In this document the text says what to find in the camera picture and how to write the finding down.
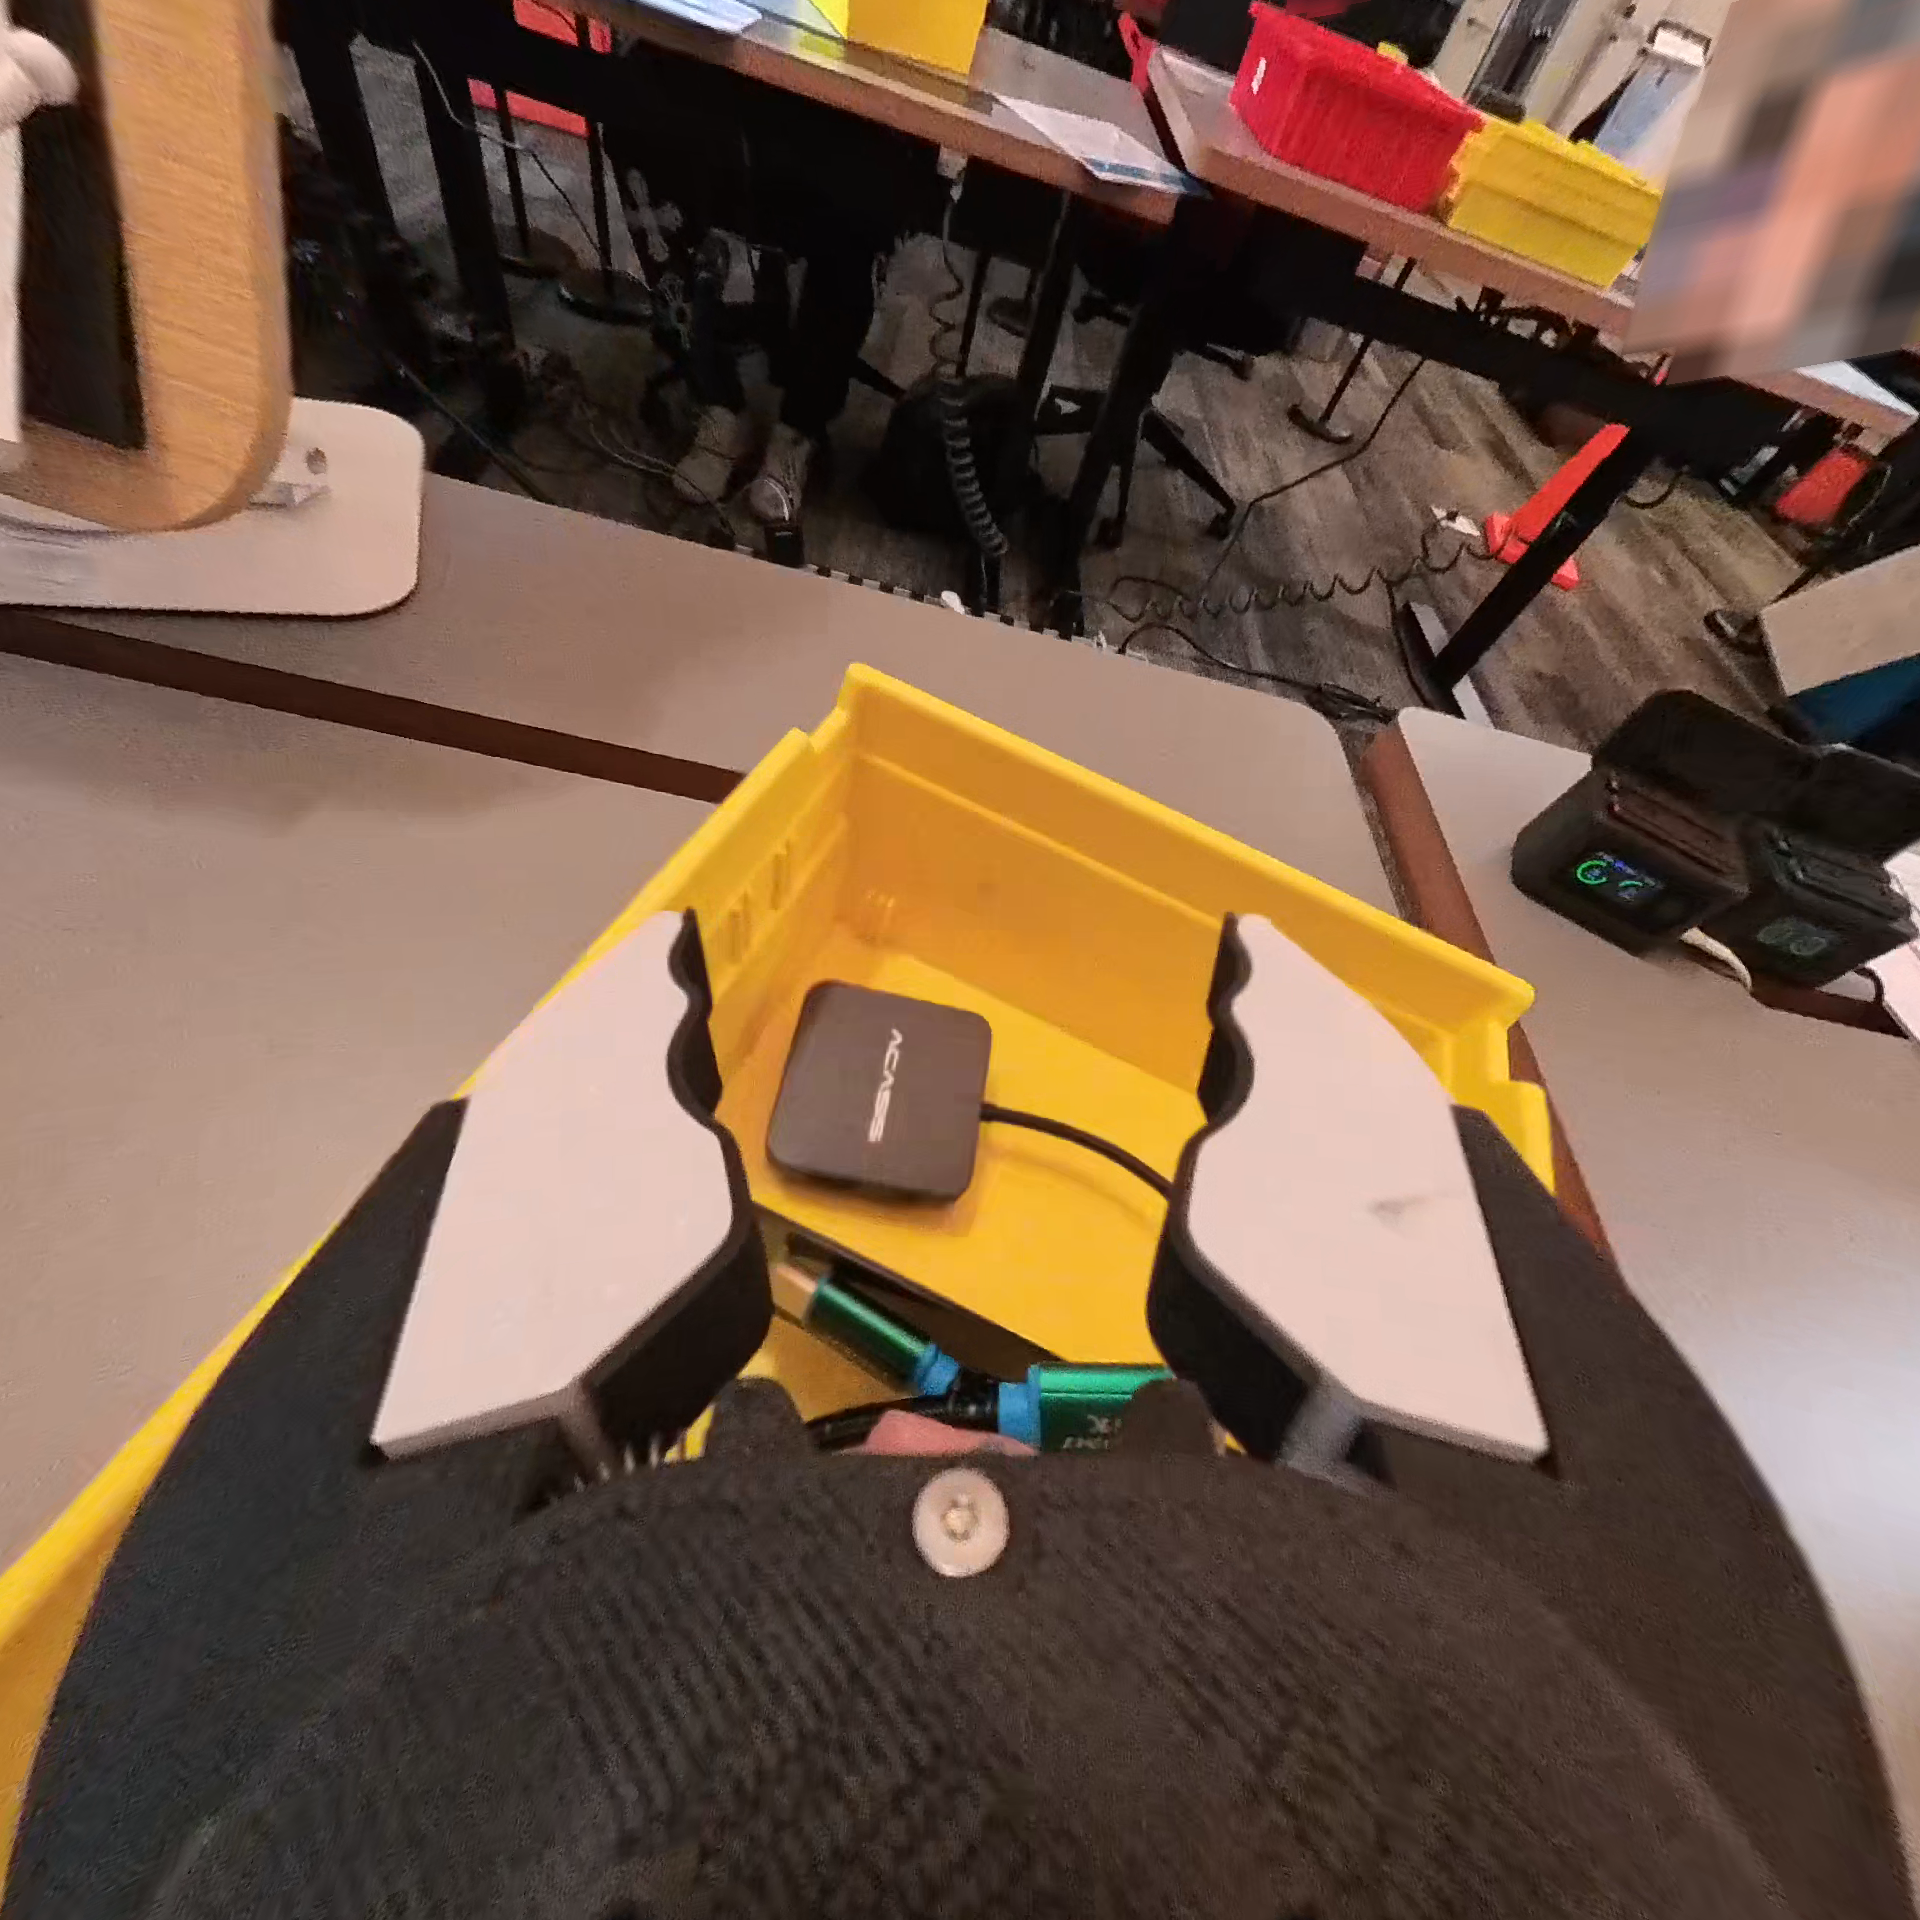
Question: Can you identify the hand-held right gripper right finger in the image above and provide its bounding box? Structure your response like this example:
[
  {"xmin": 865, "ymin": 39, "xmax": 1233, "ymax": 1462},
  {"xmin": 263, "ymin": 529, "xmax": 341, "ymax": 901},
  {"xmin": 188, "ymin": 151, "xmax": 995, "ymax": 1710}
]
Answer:
[{"xmin": 1143, "ymin": 910, "xmax": 1551, "ymax": 1487}]

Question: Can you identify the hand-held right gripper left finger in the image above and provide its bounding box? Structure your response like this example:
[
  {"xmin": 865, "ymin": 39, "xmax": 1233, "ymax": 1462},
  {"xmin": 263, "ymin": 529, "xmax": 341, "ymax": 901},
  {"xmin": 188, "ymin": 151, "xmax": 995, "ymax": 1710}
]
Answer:
[{"xmin": 369, "ymin": 903, "xmax": 778, "ymax": 1487}]

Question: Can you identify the thin black hub cable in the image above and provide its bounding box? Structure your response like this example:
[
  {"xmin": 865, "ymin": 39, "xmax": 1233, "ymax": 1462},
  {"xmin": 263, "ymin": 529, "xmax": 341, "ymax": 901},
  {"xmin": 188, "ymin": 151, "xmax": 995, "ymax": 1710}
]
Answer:
[{"xmin": 978, "ymin": 1103, "xmax": 1186, "ymax": 1202}]

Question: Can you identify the black hub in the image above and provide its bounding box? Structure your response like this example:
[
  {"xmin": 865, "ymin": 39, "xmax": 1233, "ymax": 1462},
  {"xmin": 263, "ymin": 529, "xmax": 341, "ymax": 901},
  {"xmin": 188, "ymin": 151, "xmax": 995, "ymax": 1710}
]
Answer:
[{"xmin": 766, "ymin": 981, "xmax": 995, "ymax": 1205}]

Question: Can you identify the black cable with green plugs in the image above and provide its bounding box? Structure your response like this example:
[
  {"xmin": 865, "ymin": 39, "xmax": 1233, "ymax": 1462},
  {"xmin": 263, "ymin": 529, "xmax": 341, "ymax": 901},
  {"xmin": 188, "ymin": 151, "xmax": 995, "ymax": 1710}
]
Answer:
[{"xmin": 772, "ymin": 1260, "xmax": 1202, "ymax": 1457}]

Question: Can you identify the large yellow plastic bin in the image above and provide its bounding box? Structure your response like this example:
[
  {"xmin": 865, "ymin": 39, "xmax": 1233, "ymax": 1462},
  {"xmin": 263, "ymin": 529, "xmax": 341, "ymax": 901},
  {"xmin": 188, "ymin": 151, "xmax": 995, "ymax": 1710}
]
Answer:
[{"xmin": 0, "ymin": 662, "xmax": 1548, "ymax": 1846}]

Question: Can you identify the black bin divider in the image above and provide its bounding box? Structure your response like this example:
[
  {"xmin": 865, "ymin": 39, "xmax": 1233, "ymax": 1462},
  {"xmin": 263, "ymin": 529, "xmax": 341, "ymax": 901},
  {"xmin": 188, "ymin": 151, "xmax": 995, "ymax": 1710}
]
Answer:
[{"xmin": 754, "ymin": 1207, "xmax": 1070, "ymax": 1373}]

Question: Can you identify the black charging case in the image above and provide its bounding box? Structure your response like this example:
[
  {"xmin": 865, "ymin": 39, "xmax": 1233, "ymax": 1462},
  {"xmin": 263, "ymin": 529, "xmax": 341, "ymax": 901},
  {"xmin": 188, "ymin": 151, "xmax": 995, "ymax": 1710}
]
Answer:
[
  {"xmin": 1709, "ymin": 746, "xmax": 1920, "ymax": 989},
  {"xmin": 1510, "ymin": 691, "xmax": 1825, "ymax": 957}
]

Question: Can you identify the grey box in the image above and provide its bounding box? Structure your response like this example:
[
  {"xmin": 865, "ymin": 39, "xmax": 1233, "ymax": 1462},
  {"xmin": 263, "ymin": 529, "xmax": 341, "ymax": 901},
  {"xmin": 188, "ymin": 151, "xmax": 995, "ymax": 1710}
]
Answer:
[{"xmin": 1758, "ymin": 547, "xmax": 1920, "ymax": 707}]

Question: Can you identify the brown top table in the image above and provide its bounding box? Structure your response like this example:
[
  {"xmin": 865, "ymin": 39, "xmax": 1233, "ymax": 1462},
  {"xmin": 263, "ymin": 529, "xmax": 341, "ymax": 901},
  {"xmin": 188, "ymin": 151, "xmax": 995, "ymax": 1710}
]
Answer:
[
  {"xmin": 1148, "ymin": 45, "xmax": 1920, "ymax": 722},
  {"xmin": 286, "ymin": 0, "xmax": 1249, "ymax": 633}
]

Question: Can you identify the wooden rimmed stand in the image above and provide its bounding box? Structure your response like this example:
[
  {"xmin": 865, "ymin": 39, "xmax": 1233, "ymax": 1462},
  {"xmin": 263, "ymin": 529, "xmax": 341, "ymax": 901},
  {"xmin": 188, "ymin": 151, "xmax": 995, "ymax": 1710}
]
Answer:
[{"xmin": 0, "ymin": 0, "xmax": 295, "ymax": 534}]

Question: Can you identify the printed paper sheet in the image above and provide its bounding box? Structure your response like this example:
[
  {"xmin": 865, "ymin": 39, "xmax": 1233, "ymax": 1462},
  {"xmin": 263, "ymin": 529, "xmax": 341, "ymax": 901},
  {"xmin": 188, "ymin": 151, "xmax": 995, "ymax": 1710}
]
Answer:
[{"xmin": 990, "ymin": 94, "xmax": 1202, "ymax": 189}]

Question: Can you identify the red plastic bin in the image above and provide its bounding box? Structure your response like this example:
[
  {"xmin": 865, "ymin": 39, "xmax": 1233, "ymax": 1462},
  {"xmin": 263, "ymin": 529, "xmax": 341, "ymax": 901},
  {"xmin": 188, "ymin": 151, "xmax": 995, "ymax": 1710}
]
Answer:
[{"xmin": 1230, "ymin": 0, "xmax": 1489, "ymax": 213}]

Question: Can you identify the black coiled cable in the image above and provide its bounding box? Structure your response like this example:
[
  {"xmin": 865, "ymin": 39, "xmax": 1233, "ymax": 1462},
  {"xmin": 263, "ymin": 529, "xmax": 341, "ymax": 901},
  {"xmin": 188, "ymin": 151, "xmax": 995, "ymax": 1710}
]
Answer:
[
  {"xmin": 930, "ymin": 225, "xmax": 1014, "ymax": 602},
  {"xmin": 1110, "ymin": 526, "xmax": 1489, "ymax": 633}
]

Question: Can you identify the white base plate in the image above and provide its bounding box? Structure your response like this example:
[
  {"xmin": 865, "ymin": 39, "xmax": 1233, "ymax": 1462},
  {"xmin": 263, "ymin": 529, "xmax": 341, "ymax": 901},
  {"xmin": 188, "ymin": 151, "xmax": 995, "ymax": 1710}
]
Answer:
[{"xmin": 0, "ymin": 398, "xmax": 425, "ymax": 620}]

